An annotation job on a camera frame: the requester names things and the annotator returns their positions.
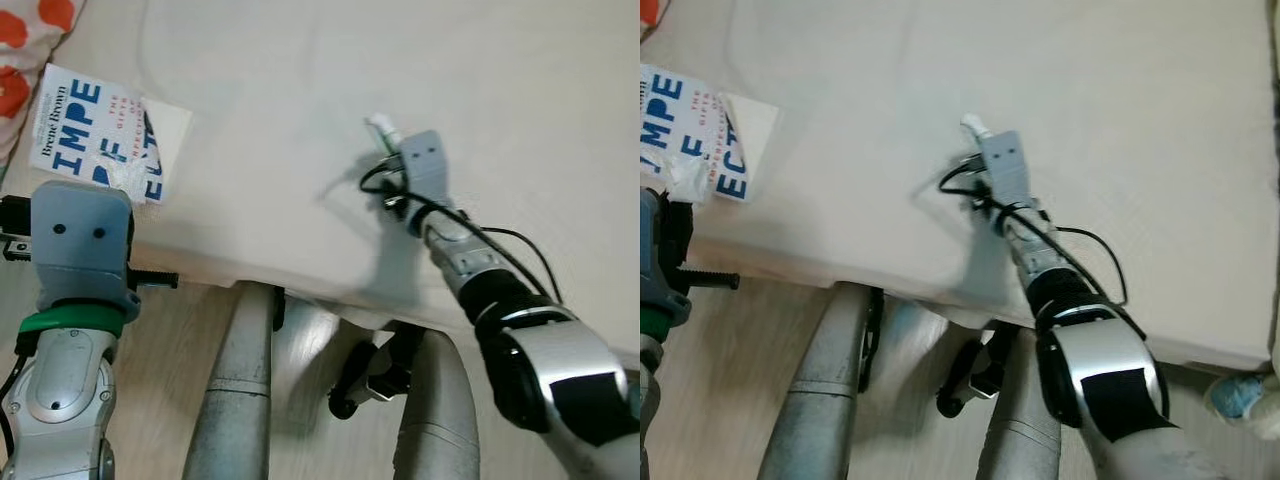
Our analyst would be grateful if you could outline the white paperback book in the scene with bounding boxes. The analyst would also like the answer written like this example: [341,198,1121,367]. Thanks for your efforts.
[640,65,779,204]
[28,63,193,206]

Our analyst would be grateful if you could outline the white bed mattress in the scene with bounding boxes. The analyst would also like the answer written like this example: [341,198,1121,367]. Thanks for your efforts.
[640,0,1280,373]
[0,0,641,371]

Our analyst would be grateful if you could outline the grey right robot leg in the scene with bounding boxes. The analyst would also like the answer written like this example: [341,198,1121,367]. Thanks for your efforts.
[393,325,483,480]
[975,325,1063,480]

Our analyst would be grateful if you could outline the grey robot leg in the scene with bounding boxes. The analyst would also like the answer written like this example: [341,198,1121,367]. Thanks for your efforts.
[785,282,873,480]
[975,325,1063,480]
[393,325,483,480]
[182,282,277,480]

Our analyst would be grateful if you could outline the grey left robot leg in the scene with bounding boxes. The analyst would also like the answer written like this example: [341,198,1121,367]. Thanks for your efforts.
[182,282,277,480]
[785,282,873,480]

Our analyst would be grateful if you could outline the blue white crumpled cloth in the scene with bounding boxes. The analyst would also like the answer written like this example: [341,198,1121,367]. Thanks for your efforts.
[1203,372,1280,441]

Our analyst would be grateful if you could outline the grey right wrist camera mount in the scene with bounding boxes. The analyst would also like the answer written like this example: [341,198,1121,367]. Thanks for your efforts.
[398,130,451,216]
[978,130,1033,211]

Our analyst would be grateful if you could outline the black and white bracket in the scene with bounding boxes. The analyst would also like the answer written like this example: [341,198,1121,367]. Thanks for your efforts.
[935,320,1023,419]
[328,320,426,421]

